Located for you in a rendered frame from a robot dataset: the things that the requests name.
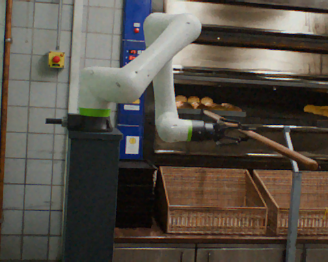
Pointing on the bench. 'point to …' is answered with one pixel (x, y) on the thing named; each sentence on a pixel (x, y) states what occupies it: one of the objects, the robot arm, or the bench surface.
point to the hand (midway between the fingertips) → (248, 134)
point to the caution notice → (132, 144)
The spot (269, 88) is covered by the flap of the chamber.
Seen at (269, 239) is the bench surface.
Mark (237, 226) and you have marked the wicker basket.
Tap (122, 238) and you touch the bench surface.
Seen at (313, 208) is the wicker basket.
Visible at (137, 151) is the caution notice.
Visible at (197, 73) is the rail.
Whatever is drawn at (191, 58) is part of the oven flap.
